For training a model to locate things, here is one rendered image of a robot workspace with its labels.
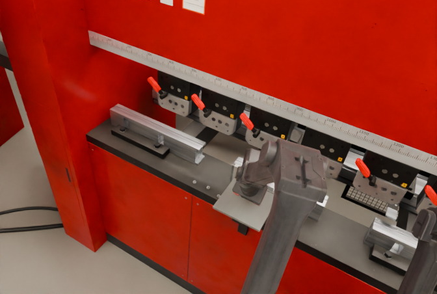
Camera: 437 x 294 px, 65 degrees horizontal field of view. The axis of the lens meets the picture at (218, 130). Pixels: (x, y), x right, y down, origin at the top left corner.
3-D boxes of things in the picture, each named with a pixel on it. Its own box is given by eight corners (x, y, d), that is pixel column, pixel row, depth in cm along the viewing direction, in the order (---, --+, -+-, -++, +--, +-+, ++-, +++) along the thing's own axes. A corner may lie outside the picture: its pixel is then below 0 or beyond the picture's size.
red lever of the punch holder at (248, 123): (240, 114, 118) (257, 137, 119) (246, 109, 121) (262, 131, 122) (237, 117, 119) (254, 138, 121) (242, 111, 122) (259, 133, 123)
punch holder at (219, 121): (198, 123, 136) (201, 87, 126) (209, 112, 142) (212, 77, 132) (232, 137, 131) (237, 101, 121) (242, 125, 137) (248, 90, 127)
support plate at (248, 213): (212, 208, 121) (212, 206, 120) (244, 164, 139) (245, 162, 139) (259, 232, 115) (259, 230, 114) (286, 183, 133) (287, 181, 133)
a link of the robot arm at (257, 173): (264, 164, 59) (324, 182, 59) (272, 133, 60) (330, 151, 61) (231, 181, 101) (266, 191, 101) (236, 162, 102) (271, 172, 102)
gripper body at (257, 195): (240, 174, 117) (238, 168, 111) (268, 187, 114) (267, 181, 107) (232, 191, 115) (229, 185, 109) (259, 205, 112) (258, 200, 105)
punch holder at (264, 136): (244, 142, 129) (250, 106, 119) (253, 130, 135) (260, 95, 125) (281, 157, 124) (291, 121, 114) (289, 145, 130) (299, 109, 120)
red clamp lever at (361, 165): (358, 161, 104) (376, 185, 106) (361, 153, 107) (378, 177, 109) (353, 163, 106) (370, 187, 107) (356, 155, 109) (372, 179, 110)
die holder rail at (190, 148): (111, 125, 169) (109, 108, 163) (119, 118, 174) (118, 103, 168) (198, 165, 153) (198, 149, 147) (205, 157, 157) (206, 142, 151)
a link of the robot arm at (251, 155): (237, 175, 96) (266, 184, 97) (246, 138, 101) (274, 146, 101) (229, 184, 108) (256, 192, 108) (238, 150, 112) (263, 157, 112)
